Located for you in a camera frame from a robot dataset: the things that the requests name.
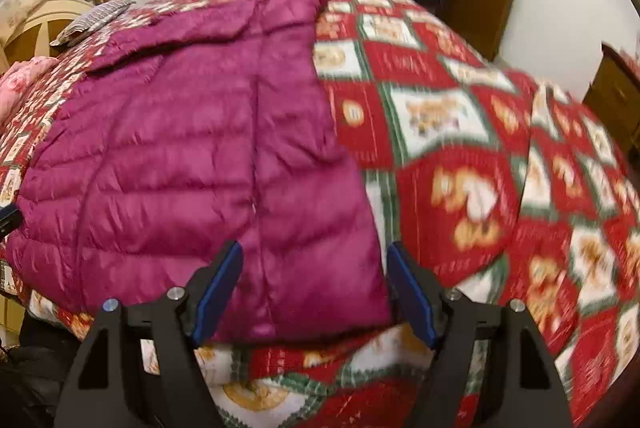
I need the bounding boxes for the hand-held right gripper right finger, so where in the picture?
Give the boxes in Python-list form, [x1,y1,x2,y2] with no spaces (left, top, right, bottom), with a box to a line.
[387,242,573,428]

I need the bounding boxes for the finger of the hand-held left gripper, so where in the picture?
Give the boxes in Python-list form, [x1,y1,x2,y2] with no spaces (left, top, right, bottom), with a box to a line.
[0,203,23,239]

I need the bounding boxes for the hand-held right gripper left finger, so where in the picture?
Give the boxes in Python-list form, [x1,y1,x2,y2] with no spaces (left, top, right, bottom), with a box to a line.
[52,240,244,428]

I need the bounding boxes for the magenta down jacket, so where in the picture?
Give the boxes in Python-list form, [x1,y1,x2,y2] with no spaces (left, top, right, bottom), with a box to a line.
[5,0,393,344]

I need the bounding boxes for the black clothes pile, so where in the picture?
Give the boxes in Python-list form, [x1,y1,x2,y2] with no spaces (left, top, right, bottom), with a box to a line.
[0,305,76,428]

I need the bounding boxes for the red checkered bedspread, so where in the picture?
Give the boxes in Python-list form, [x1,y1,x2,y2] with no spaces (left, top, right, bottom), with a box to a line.
[0,0,640,428]

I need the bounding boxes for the pink folded blanket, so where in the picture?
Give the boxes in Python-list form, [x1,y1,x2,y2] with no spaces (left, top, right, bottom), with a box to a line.
[0,55,58,119]

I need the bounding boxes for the cream wooden headboard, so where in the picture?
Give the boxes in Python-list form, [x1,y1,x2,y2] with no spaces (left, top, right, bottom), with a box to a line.
[0,0,96,69]

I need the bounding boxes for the grey patterned pillow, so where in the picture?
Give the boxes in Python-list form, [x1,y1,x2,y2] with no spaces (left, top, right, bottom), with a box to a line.
[50,0,137,48]

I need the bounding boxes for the brown wooden dresser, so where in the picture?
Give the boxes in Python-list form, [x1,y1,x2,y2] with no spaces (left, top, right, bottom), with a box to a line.
[582,42,640,149]

